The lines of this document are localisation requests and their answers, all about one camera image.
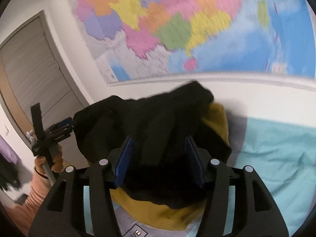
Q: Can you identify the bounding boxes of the mustard yellow jacket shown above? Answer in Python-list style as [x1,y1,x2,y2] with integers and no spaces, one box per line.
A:
[110,103,231,230]

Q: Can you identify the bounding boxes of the colourful wall map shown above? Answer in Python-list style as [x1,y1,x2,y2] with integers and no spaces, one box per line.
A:
[68,0,315,84]

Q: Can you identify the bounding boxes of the teal grey patterned bedsheet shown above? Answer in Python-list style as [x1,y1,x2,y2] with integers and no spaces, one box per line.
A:
[82,114,316,237]

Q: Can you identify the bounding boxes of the person's left hand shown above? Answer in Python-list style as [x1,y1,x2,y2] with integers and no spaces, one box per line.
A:
[34,144,64,178]

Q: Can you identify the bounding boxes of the grey room door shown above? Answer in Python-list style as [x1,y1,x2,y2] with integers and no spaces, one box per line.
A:
[1,11,89,147]

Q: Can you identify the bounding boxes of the black large garment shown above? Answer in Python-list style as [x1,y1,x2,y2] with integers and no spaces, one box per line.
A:
[73,81,229,205]

